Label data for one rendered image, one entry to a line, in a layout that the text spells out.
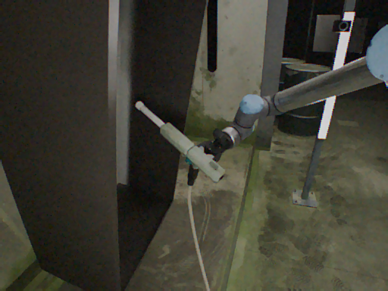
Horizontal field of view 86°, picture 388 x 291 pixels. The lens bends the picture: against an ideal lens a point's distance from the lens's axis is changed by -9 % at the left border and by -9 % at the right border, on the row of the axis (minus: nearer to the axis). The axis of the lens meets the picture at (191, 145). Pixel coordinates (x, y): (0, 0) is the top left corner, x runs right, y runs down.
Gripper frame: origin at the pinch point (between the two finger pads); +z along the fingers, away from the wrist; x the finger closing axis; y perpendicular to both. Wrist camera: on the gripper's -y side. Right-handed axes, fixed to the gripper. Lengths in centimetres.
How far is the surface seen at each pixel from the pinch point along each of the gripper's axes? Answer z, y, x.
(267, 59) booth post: -170, 32, 54
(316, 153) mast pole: -110, 48, -36
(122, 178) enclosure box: 11, 49, 38
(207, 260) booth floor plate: -3, 81, -26
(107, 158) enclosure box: 32.9, -31.8, -1.4
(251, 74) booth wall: -162, 51, 61
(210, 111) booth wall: -135, 105, 82
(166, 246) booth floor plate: 8, 90, -1
